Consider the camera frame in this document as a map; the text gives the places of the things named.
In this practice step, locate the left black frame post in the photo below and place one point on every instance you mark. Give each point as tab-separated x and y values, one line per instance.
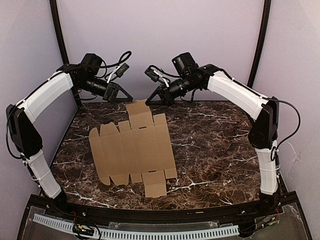
58	31

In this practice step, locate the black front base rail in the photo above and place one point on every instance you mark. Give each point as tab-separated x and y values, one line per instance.
239	213

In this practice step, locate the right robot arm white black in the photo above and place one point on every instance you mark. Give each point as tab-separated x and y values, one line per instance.
263	110

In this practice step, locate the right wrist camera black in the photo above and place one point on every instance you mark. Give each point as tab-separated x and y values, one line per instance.
152	74

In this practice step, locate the brown cardboard box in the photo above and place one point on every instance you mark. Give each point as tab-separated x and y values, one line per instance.
137	150

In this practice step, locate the black frame post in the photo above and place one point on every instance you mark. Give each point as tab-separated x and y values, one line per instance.
58	31
260	42

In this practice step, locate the right black frame post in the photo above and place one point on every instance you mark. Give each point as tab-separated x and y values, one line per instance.
260	42

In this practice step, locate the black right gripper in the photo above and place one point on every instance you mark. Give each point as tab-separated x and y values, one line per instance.
164	93

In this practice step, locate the white slotted cable duct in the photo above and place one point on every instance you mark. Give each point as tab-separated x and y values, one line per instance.
104	233

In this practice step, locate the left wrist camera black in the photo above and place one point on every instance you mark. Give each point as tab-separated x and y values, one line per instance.
121	70

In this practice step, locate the small green circuit board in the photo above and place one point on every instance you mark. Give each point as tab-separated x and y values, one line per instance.
82	229

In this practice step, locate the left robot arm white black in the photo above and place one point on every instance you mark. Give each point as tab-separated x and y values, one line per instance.
93	75

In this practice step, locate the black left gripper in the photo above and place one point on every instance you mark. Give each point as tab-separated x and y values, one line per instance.
111	91

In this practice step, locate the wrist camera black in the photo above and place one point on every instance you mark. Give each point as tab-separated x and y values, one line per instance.
152	74
121	70

